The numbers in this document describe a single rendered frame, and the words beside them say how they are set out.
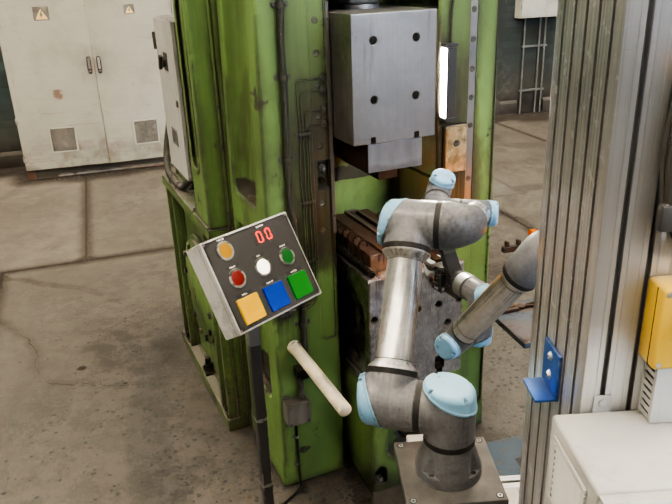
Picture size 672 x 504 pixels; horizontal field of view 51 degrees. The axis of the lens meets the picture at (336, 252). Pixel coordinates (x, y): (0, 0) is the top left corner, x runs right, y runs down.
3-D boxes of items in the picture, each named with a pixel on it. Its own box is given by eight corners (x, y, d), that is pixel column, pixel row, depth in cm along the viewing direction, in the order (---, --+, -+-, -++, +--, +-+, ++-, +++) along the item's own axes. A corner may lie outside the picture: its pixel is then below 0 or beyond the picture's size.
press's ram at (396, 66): (456, 132, 238) (460, 6, 222) (353, 147, 223) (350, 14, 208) (396, 111, 273) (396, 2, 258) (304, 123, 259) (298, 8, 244)
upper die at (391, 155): (421, 165, 236) (422, 137, 233) (368, 173, 229) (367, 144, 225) (366, 140, 272) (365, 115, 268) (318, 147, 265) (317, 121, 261)
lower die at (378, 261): (420, 262, 250) (420, 239, 246) (370, 273, 242) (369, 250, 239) (367, 226, 285) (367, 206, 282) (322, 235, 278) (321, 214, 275)
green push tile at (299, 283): (314, 290, 216) (304, 268, 216) (297, 299, 211) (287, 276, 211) (310, 292, 217) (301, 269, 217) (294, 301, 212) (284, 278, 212)
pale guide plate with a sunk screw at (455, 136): (466, 170, 259) (467, 124, 253) (445, 173, 256) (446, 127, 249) (462, 168, 261) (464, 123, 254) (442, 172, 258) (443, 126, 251)
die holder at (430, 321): (460, 368, 267) (464, 260, 250) (371, 394, 253) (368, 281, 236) (390, 309, 314) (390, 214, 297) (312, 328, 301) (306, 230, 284)
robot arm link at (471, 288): (480, 319, 199) (480, 292, 196) (458, 305, 209) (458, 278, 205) (503, 313, 202) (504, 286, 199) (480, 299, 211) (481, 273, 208)
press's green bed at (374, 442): (455, 468, 285) (459, 368, 267) (373, 497, 271) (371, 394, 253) (391, 398, 332) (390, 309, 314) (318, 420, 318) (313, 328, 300)
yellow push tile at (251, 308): (267, 315, 202) (256, 291, 202) (248, 324, 197) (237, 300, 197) (264, 316, 204) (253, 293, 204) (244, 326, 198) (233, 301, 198)
